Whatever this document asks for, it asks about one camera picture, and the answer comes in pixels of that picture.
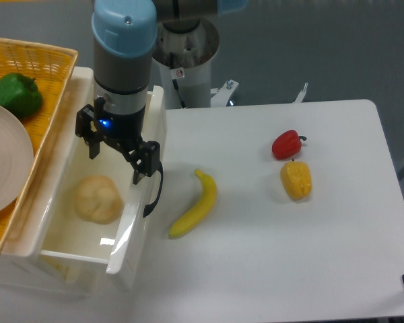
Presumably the green bell pepper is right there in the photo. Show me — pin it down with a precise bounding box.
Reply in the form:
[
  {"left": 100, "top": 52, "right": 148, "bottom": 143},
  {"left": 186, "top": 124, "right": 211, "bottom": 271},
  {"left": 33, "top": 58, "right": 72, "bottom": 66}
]
[{"left": 0, "top": 73, "right": 43, "bottom": 119}]

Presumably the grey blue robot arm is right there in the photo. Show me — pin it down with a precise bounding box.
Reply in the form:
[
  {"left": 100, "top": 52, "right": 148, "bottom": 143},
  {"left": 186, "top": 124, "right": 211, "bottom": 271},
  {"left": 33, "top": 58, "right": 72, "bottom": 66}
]
[{"left": 75, "top": 1, "right": 246, "bottom": 183}]

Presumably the white upper drawer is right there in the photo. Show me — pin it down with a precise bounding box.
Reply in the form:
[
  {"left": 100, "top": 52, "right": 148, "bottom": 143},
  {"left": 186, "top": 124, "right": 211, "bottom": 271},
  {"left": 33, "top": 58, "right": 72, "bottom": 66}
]
[{"left": 36, "top": 83, "right": 169, "bottom": 275}]

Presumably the red bell pepper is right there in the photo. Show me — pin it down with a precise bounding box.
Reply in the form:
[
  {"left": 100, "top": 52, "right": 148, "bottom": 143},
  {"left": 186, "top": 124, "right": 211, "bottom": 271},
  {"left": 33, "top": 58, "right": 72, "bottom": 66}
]
[{"left": 271, "top": 130, "right": 307, "bottom": 160}]

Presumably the yellow banana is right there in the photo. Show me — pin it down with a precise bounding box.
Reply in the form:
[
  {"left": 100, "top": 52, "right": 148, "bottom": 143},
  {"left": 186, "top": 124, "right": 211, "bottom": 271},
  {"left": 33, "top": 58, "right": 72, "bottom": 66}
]
[{"left": 168, "top": 169, "right": 217, "bottom": 239}]

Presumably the white table bracket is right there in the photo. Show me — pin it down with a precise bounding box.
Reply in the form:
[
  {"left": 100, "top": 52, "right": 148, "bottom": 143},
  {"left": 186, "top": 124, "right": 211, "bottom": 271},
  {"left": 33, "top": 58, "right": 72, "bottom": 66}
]
[{"left": 210, "top": 79, "right": 240, "bottom": 108}]

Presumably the yellow bell pepper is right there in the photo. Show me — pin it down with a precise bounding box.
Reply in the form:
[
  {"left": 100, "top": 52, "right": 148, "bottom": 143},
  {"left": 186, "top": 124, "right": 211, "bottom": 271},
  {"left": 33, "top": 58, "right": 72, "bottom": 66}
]
[{"left": 280, "top": 160, "right": 312, "bottom": 201}]

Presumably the yellow woven basket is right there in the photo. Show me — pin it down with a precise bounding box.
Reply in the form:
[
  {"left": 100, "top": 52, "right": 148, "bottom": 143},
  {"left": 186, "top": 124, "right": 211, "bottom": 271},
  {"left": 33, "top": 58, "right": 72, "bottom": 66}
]
[{"left": 0, "top": 38, "right": 78, "bottom": 253}]

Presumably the pale pink plate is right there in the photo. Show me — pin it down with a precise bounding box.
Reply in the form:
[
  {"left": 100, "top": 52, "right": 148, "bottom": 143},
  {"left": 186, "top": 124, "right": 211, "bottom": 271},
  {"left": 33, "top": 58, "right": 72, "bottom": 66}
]
[{"left": 0, "top": 106, "right": 34, "bottom": 211}]

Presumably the white drawer cabinet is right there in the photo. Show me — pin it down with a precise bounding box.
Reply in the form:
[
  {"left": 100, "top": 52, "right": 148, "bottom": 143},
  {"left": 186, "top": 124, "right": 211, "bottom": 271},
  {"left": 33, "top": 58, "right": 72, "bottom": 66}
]
[{"left": 0, "top": 67, "right": 161, "bottom": 295}]

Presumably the round knotted bread roll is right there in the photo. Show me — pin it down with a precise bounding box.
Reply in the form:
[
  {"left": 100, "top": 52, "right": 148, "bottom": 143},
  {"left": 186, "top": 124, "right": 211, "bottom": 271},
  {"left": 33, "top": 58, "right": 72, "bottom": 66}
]
[{"left": 73, "top": 175, "right": 124, "bottom": 224}]

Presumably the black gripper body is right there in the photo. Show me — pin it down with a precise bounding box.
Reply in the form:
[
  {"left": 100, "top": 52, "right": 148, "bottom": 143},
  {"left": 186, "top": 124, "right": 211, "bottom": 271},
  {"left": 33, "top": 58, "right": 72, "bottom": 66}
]
[{"left": 75, "top": 100, "right": 161, "bottom": 177}]

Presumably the black drawer handle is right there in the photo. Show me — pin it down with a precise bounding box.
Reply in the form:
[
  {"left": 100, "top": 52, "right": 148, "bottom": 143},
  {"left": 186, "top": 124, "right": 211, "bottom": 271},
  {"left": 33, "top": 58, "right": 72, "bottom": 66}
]
[{"left": 142, "top": 161, "right": 164, "bottom": 218}]

